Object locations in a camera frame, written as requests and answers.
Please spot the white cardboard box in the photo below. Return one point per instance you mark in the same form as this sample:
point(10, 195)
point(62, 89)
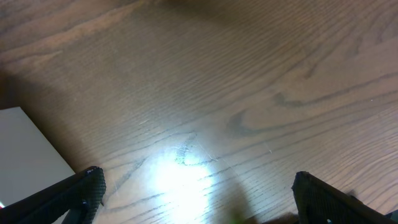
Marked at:
point(29, 163)

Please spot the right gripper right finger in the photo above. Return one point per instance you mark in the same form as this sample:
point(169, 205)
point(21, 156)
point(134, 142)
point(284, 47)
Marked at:
point(318, 202)

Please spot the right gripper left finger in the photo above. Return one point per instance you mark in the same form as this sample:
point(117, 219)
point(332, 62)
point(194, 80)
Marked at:
point(77, 198)

